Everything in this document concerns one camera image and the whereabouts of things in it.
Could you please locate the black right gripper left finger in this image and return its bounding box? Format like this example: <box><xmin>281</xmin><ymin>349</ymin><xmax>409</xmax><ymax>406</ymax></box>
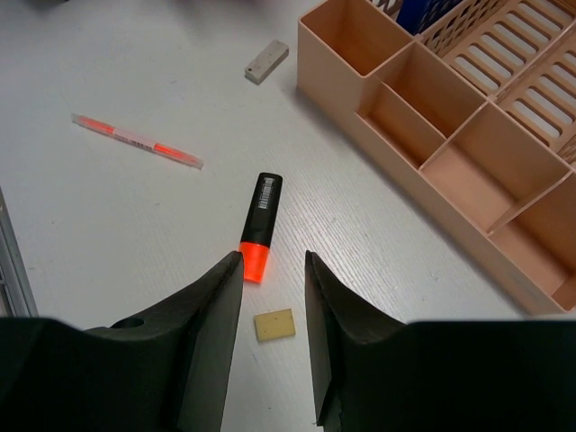
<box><xmin>1</xmin><ymin>251</ymin><xmax>243</xmax><ymax>431</ymax></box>

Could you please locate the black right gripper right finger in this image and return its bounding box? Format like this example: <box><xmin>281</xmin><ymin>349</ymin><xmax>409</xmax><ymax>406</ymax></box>
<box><xmin>305</xmin><ymin>252</ymin><xmax>575</xmax><ymax>431</ymax></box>

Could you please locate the orange clear pen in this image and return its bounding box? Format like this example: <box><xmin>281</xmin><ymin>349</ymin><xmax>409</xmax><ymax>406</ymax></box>
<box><xmin>71</xmin><ymin>113</ymin><xmax>204</xmax><ymax>170</ymax></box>

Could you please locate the peach plastic file organizer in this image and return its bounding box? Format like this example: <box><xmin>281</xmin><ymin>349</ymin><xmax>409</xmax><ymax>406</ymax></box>
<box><xmin>297</xmin><ymin>1</ymin><xmax>575</xmax><ymax>315</ymax></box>

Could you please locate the blue plastic folder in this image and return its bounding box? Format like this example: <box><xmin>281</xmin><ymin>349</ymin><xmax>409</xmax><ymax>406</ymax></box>
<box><xmin>396</xmin><ymin>0</ymin><xmax>470</xmax><ymax>35</ymax></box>

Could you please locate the small tan eraser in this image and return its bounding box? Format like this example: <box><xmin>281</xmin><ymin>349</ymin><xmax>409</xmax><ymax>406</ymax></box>
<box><xmin>254</xmin><ymin>309</ymin><xmax>296</xmax><ymax>343</ymax></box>

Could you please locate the orange black highlighter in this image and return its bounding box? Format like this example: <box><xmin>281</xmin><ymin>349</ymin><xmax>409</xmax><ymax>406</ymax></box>
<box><xmin>238</xmin><ymin>172</ymin><xmax>283</xmax><ymax>284</ymax></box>

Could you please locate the white rectangular eraser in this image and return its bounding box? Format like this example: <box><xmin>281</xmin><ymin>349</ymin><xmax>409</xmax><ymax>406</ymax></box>
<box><xmin>244</xmin><ymin>40</ymin><xmax>289</xmax><ymax>86</ymax></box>

